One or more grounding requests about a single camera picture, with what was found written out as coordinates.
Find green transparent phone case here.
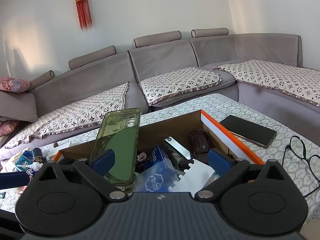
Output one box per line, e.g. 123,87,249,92
91,108,140,187

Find white paper card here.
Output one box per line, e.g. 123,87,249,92
168,159,216,198

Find dark brown jar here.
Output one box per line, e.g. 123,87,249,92
189,130,210,155

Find black smartphone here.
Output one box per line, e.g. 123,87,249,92
220,115,277,148

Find orange cardboard box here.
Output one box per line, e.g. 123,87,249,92
55,108,262,196

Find white flat box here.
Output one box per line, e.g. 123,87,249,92
47,142,71,159

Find white spray pump bottle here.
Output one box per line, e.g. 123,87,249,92
25,162,44,172

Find patterned seat cover left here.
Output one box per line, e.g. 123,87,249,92
4,82,129,149

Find patterned seat cover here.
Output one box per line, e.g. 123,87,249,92
139,67,222,107
218,60,319,107
4,82,129,149

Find dark blue cylinder can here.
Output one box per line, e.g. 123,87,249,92
31,148,47,163

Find silver metal scraper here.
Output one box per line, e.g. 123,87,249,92
163,136,192,160

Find black eyeglasses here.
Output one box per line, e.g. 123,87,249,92
281,135,319,198

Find grey sectional sofa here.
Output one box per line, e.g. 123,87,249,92
0,27,320,156

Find grey sofa cushion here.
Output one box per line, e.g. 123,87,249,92
0,91,38,122

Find pink pillow lower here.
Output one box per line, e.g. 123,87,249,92
0,120,19,137

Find patterned seat cover middle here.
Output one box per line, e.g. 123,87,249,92
139,67,222,107

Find patterned seat cover right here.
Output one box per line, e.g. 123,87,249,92
218,60,319,107

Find pink floral pillow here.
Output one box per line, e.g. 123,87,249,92
0,77,31,93

